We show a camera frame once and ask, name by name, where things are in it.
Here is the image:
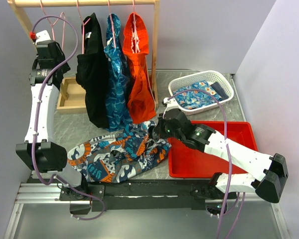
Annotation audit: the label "pink wire hanger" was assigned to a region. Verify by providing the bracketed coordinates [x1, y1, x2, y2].
[40, 0, 66, 50]

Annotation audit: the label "multicolour patterned shorts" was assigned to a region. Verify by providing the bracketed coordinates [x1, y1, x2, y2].
[67, 120, 171, 183]

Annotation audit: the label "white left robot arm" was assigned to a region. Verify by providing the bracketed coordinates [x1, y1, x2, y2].
[15, 40, 89, 200]

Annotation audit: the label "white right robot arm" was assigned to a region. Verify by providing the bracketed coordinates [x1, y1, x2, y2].
[150, 109, 289, 203]

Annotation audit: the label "pink hanger under black shorts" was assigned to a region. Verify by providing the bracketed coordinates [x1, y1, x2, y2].
[76, 0, 91, 54]

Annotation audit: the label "black hanging shorts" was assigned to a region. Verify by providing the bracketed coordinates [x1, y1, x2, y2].
[76, 13, 109, 128]

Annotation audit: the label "blue patterned hanging shorts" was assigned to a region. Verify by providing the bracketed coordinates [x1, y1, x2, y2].
[104, 13, 132, 131]

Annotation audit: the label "pink hanger under blue shorts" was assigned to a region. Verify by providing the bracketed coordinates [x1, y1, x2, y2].
[107, 0, 117, 49]

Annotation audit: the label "pink hanger under orange shorts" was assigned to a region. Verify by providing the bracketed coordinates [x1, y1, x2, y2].
[132, 0, 140, 53]

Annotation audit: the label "orange hanging shorts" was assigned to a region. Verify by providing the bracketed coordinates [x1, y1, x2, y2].
[123, 12, 156, 123]

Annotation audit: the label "blue floral folded cloth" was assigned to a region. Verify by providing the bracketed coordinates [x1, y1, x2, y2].
[172, 80, 226, 110]

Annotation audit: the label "white plastic basket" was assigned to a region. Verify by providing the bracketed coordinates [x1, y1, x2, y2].
[168, 70, 234, 116]

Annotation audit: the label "red plastic tray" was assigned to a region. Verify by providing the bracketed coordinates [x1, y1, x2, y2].
[168, 121, 258, 178]

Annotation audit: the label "wooden clothes rack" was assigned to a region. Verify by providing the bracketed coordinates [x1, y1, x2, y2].
[7, 0, 160, 114]

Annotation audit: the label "dark navy folded cloth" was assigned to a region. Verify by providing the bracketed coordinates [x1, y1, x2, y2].
[211, 82, 229, 100]

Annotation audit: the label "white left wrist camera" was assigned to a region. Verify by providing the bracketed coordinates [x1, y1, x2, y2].
[30, 30, 51, 45]

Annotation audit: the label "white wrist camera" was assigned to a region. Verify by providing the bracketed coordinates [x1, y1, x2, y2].
[30, 30, 51, 45]
[162, 97, 177, 108]

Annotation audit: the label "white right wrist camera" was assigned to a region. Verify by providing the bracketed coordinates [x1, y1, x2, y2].
[162, 97, 177, 108]

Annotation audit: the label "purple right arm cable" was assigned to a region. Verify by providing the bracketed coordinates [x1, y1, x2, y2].
[168, 89, 246, 239]

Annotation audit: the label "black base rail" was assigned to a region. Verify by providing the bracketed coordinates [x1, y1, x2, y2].
[59, 179, 224, 215]

